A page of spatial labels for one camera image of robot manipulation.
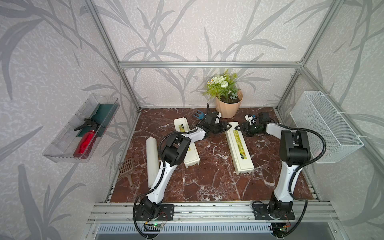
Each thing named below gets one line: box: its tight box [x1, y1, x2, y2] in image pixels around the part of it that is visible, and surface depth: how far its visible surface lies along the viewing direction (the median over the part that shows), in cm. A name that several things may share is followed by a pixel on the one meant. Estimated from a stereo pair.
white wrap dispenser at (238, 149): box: [225, 121, 255, 175], surface depth 90 cm
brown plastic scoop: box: [119, 158, 136, 190], surface depth 88 cm
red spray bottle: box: [73, 129, 98, 159], surface depth 59 cm
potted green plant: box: [202, 69, 244, 119], surface depth 104 cm
